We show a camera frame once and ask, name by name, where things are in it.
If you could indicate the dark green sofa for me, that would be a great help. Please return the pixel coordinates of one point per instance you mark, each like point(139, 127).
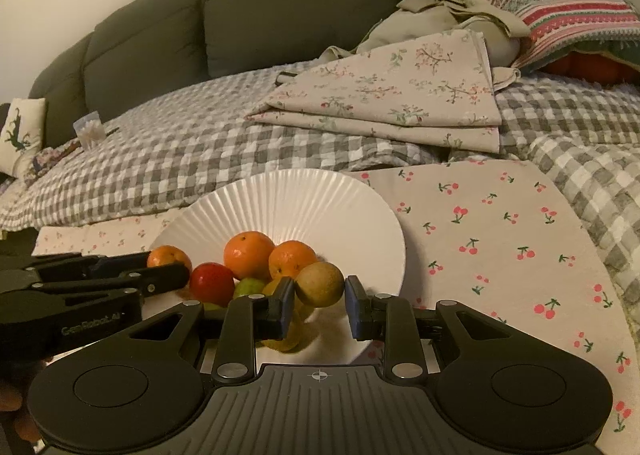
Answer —
point(112, 55)

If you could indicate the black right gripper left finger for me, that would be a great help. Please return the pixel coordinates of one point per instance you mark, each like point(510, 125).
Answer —
point(247, 320)

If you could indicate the yellow-brown kiwi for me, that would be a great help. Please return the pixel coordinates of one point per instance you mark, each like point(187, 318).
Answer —
point(319, 284)
point(294, 334)

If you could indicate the red tomato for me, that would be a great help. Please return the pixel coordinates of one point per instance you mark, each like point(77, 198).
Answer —
point(212, 282)

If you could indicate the red cushion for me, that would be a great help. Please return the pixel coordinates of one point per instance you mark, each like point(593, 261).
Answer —
point(593, 68)

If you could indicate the clear plastic packet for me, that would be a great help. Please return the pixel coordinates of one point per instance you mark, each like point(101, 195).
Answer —
point(90, 131)

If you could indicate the large green citrus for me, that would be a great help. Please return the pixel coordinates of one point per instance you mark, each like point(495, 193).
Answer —
point(248, 286)

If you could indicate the orange mandarin back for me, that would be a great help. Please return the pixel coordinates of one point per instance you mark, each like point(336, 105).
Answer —
point(247, 255)

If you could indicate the cherry print tablecloth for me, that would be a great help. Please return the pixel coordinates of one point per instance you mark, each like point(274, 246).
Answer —
point(495, 235)

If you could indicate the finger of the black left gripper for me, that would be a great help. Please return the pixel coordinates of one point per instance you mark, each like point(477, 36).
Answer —
point(150, 281)
point(75, 266)

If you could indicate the beige crumpled bag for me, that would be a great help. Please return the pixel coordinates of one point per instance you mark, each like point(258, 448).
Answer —
point(450, 24)

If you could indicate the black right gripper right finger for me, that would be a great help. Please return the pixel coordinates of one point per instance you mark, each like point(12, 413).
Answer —
point(390, 320)

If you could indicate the white embroidered pillow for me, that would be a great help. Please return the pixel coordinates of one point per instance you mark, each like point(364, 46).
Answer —
point(22, 135)

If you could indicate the left hand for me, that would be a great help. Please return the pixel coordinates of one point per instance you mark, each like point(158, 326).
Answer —
point(15, 383)

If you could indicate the grey checked blanket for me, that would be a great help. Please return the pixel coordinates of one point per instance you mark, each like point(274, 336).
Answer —
point(169, 151)

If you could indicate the striped knitted pillow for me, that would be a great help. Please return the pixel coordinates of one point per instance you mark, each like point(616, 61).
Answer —
point(558, 27)

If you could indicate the floral cloth left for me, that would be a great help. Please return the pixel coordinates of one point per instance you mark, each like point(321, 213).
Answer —
point(48, 158)

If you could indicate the folded floral cloth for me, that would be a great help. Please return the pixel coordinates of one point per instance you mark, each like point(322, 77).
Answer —
point(416, 117)

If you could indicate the orange mandarin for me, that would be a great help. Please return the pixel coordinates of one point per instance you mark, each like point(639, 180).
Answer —
point(247, 255)
point(289, 258)
point(167, 254)

